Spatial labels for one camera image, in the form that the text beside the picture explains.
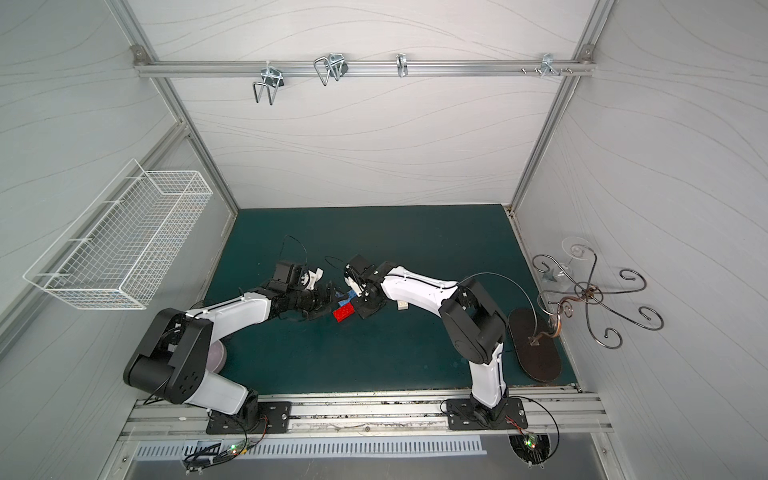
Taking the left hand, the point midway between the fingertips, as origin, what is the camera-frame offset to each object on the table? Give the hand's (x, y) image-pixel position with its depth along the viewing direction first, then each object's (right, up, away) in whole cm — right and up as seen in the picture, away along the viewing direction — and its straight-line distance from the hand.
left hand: (341, 303), depth 87 cm
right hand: (+7, -1, +2) cm, 7 cm away
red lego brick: (+1, -3, +1) cm, 3 cm away
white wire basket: (-49, +17, -19) cm, 55 cm away
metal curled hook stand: (+56, +8, -26) cm, 62 cm away
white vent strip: (-4, -31, -17) cm, 35 cm away
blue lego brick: (+4, +3, -6) cm, 8 cm away
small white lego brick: (+18, -2, +6) cm, 19 cm away
